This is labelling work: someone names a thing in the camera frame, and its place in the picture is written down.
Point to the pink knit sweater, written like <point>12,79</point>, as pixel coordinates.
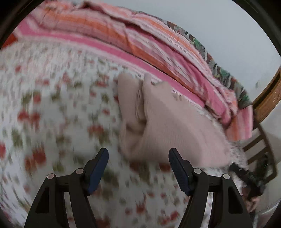
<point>155,120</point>

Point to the pink striped quilt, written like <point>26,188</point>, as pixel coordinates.
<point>130,34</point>

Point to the dark patterned blanket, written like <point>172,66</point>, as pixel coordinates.
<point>218,72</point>

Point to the floral bed sheet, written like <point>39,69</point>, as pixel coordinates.
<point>59,106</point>

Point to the right hand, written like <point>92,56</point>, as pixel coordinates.
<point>251,204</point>

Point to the red pillow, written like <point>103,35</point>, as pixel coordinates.
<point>10,40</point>

